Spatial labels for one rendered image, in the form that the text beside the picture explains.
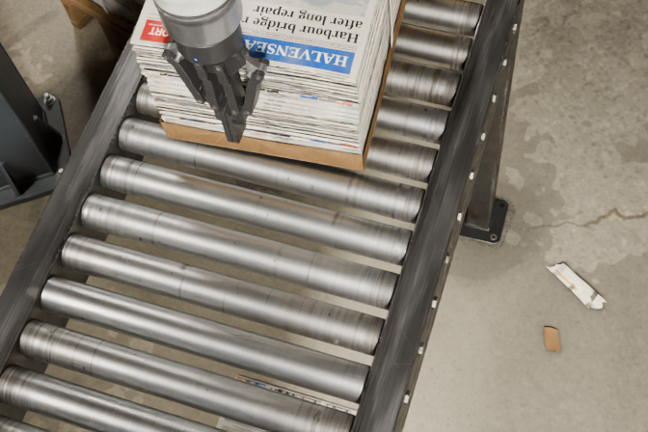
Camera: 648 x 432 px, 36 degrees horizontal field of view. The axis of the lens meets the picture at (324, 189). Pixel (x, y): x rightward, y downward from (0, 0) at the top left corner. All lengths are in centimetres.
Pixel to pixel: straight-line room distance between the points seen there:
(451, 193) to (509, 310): 82
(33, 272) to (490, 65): 70
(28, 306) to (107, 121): 29
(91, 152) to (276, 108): 31
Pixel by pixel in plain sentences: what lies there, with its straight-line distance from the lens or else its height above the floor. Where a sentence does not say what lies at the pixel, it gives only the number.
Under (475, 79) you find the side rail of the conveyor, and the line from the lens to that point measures 143.
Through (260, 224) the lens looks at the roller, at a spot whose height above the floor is 78.
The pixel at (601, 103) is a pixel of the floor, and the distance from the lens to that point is 240.
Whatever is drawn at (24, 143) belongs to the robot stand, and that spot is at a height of 17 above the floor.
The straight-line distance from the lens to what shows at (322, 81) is 118.
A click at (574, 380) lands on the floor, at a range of 210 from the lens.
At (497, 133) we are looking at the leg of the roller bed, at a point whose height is 41.
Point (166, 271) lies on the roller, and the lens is 133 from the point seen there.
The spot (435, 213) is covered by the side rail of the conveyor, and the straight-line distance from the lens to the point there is 133.
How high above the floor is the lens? 199
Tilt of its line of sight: 62 degrees down
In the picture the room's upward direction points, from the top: 10 degrees counter-clockwise
